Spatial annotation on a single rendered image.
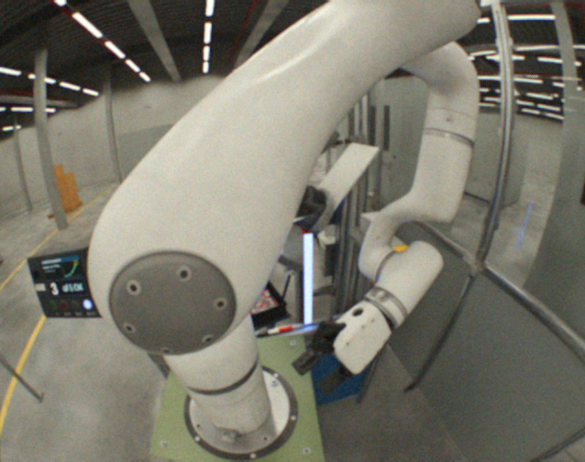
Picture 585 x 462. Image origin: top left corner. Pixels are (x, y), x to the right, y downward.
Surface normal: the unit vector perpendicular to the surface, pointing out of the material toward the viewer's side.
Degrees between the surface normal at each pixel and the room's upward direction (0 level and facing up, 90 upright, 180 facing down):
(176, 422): 1
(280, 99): 70
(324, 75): 82
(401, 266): 26
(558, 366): 90
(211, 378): 87
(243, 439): 1
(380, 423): 0
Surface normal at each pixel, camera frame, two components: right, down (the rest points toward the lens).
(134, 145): 0.35, 0.39
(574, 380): -0.97, 0.14
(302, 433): -0.02, -0.90
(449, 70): -0.40, 0.44
